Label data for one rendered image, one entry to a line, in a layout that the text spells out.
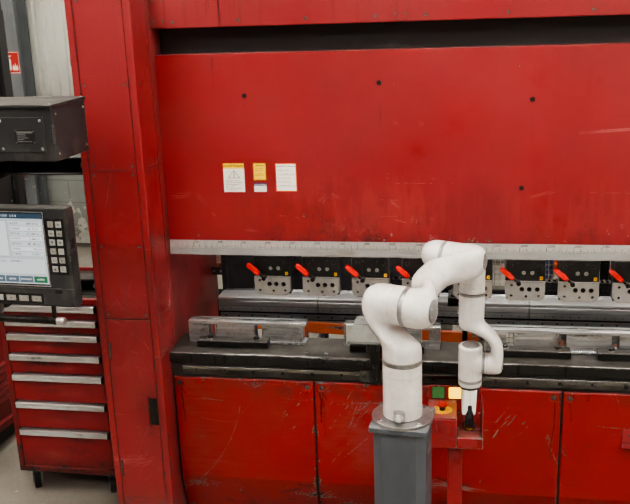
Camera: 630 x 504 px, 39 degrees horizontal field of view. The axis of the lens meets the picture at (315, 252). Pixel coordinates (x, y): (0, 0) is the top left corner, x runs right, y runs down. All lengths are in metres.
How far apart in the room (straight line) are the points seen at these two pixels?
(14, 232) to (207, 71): 0.95
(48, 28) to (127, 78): 5.34
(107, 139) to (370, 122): 0.99
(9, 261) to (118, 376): 0.73
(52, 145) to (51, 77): 5.64
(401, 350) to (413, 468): 0.37
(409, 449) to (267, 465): 1.19
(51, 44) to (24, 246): 5.57
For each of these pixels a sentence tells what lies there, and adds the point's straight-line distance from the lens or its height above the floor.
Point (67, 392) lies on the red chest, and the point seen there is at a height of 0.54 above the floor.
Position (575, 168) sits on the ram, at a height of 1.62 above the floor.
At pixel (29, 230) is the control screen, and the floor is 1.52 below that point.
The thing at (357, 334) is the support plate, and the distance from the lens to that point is 3.45.
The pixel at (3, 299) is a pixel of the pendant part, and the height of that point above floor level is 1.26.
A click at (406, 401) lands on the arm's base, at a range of 2.73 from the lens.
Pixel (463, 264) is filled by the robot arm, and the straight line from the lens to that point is 2.88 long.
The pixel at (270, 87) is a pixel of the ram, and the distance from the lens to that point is 3.46.
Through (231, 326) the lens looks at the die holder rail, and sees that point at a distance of 3.75.
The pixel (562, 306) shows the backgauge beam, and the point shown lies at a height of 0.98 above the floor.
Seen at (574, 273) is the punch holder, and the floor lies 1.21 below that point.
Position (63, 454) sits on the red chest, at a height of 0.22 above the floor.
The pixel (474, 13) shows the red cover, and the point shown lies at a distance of 3.34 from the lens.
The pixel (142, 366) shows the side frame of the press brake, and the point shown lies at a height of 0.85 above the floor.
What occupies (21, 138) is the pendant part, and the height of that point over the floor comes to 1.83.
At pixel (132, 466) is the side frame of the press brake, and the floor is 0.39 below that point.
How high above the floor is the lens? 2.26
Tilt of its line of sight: 16 degrees down
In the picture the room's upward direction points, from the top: 2 degrees counter-clockwise
